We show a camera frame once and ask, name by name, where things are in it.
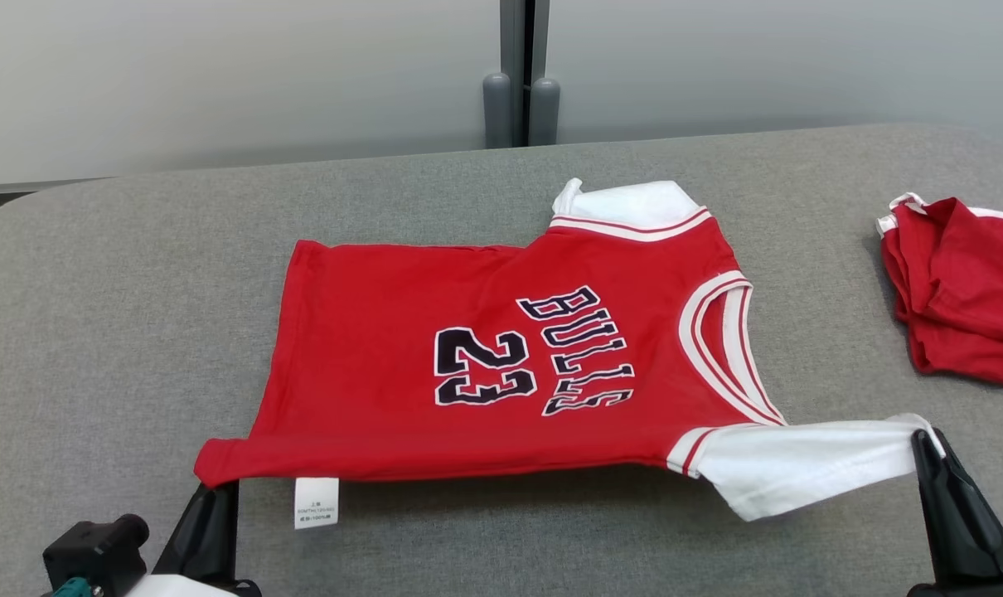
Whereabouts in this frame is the grey vertical partition frame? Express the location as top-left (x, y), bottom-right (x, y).
top-left (500, 0), bottom-right (550, 148)

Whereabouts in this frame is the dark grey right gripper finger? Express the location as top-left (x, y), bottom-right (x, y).
top-left (913, 429), bottom-right (979, 581)
top-left (933, 429), bottom-right (1003, 579)

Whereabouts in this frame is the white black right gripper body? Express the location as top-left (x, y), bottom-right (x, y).
top-left (908, 576), bottom-right (1003, 597)

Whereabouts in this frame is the grey cylindrical post foot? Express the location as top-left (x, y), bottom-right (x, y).
top-left (528, 77), bottom-right (561, 147)
top-left (482, 72), bottom-right (513, 149)

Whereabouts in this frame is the red Bulls 23 jersey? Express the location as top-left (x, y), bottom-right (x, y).
top-left (193, 177), bottom-right (948, 530)

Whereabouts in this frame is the red shorts white trim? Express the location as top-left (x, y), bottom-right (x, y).
top-left (876, 192), bottom-right (1003, 386)

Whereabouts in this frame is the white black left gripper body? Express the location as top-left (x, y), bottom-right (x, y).
top-left (124, 574), bottom-right (262, 597)

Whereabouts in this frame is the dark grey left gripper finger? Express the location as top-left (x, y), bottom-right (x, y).
top-left (213, 481), bottom-right (240, 583)
top-left (153, 485), bottom-right (217, 581)

